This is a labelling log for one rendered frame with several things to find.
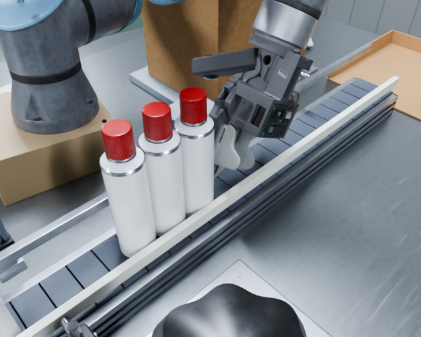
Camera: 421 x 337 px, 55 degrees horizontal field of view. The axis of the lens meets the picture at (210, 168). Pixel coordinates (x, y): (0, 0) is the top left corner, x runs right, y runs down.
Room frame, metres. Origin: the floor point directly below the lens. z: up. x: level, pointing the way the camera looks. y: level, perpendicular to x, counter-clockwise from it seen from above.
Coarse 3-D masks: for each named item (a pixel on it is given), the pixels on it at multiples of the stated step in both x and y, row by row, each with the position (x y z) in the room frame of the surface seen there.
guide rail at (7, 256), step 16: (368, 48) 0.80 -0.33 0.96; (336, 64) 0.72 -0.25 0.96; (304, 80) 0.66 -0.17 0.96; (80, 208) 0.35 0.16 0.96; (96, 208) 0.35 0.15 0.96; (48, 224) 0.32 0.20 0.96; (64, 224) 0.32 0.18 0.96; (32, 240) 0.30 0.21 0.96; (48, 240) 0.31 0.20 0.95; (0, 256) 0.27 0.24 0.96; (16, 256) 0.28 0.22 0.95
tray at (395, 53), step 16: (400, 32) 1.08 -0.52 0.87; (384, 48) 1.06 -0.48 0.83; (400, 48) 1.06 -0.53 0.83; (416, 48) 1.04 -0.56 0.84; (352, 64) 0.97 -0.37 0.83; (368, 64) 0.97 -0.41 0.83; (384, 64) 0.97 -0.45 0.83; (400, 64) 0.97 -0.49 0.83; (416, 64) 0.97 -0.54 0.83; (336, 80) 0.89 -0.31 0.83; (368, 80) 0.89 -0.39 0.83; (384, 80) 0.89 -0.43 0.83; (400, 80) 0.89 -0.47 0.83; (416, 80) 0.89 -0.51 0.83; (400, 96) 0.81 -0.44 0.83; (416, 96) 0.81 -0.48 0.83; (416, 112) 0.75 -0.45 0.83
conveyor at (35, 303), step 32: (352, 96) 0.74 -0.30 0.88; (384, 96) 0.74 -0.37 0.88; (256, 160) 0.53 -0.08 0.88; (224, 192) 0.46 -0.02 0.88; (256, 192) 0.46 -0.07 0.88; (96, 256) 0.34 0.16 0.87; (160, 256) 0.33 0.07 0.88; (32, 288) 0.28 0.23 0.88; (64, 288) 0.28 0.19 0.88; (32, 320) 0.24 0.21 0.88
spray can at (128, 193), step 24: (120, 120) 0.36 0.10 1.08; (120, 144) 0.34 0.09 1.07; (120, 168) 0.33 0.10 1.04; (144, 168) 0.35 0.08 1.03; (120, 192) 0.33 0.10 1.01; (144, 192) 0.34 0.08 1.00; (120, 216) 0.33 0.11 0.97; (144, 216) 0.33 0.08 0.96; (120, 240) 0.33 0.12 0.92; (144, 240) 0.33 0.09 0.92
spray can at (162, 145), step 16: (144, 112) 0.38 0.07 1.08; (160, 112) 0.38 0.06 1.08; (144, 128) 0.38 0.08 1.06; (160, 128) 0.37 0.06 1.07; (144, 144) 0.37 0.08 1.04; (160, 144) 0.37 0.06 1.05; (176, 144) 0.37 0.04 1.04; (160, 160) 0.36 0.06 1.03; (176, 160) 0.37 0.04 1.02; (160, 176) 0.36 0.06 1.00; (176, 176) 0.37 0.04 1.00; (160, 192) 0.36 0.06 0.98; (176, 192) 0.37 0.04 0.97; (160, 208) 0.36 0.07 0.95; (176, 208) 0.37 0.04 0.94; (160, 224) 0.36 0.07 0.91; (176, 224) 0.36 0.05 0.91
